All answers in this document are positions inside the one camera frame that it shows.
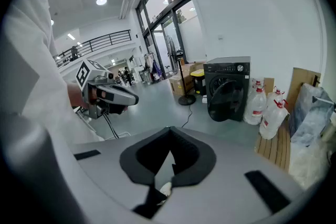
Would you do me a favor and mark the person's left hand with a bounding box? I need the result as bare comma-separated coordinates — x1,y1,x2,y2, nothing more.
88,85,116,105

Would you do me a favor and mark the black bin with yellow lid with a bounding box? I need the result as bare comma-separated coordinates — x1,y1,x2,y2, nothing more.
190,68,207,95

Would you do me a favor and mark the black-framed glass window wall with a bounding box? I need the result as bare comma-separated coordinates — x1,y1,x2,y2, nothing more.
134,0,194,79

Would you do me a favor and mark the tall cardboard box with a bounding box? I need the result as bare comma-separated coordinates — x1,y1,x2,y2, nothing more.
181,61,207,79

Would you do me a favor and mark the low cardboard box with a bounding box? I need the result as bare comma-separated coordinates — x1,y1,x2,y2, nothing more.
167,76,194,97

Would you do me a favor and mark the black pedestal fan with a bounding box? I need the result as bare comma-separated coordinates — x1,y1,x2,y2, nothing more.
164,35,197,106

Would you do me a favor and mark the slatted wooden board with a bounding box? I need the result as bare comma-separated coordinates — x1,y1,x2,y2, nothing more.
254,115,292,174

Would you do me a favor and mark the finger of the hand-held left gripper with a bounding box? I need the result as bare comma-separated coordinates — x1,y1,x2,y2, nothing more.
108,103,129,115

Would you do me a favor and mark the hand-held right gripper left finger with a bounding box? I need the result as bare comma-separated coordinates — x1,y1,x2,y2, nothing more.
119,126,171,187

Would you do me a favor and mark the black fan power cable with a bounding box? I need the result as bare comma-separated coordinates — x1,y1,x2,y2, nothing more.
180,104,194,129

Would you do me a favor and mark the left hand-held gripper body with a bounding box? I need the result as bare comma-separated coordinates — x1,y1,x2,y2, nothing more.
75,59,140,120

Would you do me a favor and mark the clothes rack with purple garment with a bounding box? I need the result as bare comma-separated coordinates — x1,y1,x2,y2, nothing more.
143,51,166,84

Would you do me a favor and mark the large cardboard sheet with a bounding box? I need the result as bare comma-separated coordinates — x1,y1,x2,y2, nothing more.
285,67,322,113

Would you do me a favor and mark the person's left forearm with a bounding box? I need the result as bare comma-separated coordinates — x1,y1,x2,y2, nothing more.
67,82,91,110

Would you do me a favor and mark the person's white shirt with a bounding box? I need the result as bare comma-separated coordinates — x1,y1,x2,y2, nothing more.
0,0,106,145

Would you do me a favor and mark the black balcony railing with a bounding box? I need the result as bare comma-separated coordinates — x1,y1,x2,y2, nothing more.
54,29,132,68

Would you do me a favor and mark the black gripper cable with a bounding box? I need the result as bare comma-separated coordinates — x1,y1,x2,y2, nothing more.
102,112,120,140

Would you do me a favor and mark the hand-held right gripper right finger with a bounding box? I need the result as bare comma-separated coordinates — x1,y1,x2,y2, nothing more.
169,126,217,187

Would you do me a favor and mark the plastic-wrapped bulky item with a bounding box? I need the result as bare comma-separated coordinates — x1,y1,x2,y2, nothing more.
288,82,336,189

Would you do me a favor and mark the small cardboard sheet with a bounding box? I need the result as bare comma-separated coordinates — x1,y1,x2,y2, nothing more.
263,77,276,98

